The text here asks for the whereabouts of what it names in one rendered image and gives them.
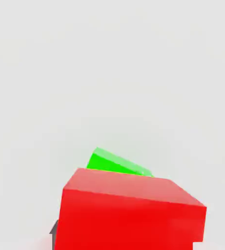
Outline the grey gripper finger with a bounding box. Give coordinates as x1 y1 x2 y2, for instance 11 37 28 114
49 219 59 250

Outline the small red cube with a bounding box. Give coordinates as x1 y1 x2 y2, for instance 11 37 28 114
54 167 207 250

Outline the small green cube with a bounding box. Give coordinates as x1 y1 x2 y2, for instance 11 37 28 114
86 146 155 178

